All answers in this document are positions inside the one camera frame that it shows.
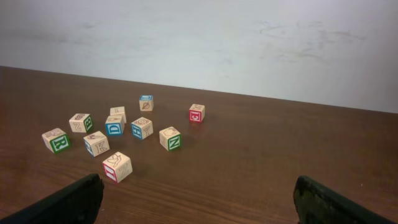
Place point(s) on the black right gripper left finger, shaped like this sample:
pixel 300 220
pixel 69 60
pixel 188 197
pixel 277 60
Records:
pixel 78 202

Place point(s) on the wooden block red E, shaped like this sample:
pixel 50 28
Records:
pixel 196 113

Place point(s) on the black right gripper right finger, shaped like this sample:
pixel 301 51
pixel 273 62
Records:
pixel 316 203

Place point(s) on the wooden block green B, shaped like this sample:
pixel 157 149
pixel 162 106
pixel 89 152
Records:
pixel 81 123

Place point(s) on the wooden block blue D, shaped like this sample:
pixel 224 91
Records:
pixel 114 125

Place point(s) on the wooden block blue F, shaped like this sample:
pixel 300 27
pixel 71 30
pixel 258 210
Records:
pixel 142 128

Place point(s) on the wooden block red H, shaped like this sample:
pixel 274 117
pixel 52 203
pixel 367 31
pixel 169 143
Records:
pixel 117 167

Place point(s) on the plain wooden block I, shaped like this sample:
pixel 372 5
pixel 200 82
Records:
pixel 119 111

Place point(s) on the wooden block green R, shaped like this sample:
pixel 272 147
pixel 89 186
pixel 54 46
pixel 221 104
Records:
pixel 56 140

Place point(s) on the wooden block blue top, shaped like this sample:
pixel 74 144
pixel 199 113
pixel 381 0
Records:
pixel 146 102

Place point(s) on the wooden block green N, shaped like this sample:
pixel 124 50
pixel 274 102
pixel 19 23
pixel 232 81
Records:
pixel 170 138

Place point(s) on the wooden block blue K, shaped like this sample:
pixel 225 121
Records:
pixel 96 143

